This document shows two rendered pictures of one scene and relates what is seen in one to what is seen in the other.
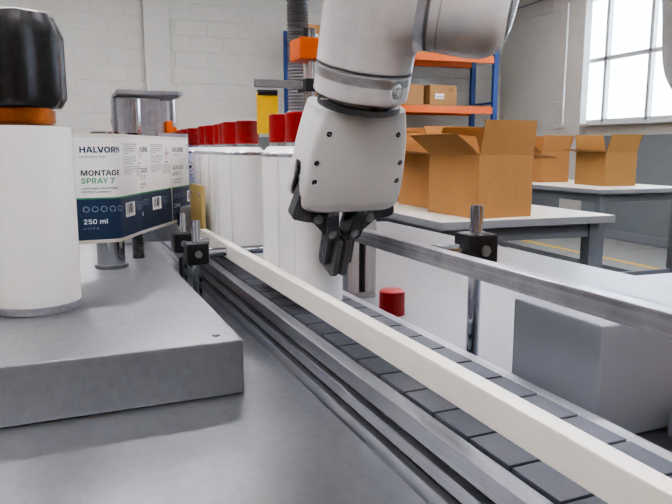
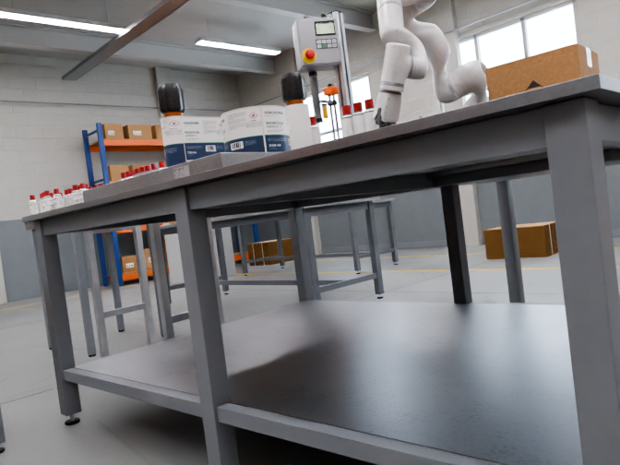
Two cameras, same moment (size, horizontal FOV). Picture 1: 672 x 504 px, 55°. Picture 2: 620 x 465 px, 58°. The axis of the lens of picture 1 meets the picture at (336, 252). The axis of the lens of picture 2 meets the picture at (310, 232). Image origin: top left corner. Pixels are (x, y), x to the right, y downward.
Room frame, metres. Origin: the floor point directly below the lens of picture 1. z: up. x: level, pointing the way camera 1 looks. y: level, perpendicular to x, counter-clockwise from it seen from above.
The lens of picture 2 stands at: (-1.08, 1.07, 0.69)
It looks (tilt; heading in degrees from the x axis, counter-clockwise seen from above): 2 degrees down; 337
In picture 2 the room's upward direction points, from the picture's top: 7 degrees counter-clockwise
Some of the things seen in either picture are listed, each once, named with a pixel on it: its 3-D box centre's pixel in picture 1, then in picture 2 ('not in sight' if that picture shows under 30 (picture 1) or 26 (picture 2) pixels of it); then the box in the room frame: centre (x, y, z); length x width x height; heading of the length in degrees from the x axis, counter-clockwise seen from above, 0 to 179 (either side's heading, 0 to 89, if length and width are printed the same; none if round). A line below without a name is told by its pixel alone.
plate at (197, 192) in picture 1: (197, 210); not in sight; (1.12, 0.24, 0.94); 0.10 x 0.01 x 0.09; 23
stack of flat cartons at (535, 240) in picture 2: not in sight; (523, 240); (3.47, -3.31, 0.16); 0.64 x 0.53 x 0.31; 24
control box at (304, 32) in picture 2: not in sight; (316, 44); (0.98, 0.05, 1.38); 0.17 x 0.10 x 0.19; 78
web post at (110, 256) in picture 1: (108, 200); not in sight; (0.90, 0.32, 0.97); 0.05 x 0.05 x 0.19
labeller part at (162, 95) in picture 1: (146, 94); not in sight; (1.20, 0.34, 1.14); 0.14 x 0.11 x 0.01; 23
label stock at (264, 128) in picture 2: not in sight; (256, 137); (0.54, 0.51, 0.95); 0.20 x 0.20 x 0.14
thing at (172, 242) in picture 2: not in sight; (197, 236); (6.74, -0.58, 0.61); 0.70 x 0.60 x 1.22; 31
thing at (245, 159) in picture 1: (248, 191); (315, 142); (0.96, 0.13, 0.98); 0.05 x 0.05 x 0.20
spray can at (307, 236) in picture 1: (318, 208); (372, 127); (0.69, 0.02, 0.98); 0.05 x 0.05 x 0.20
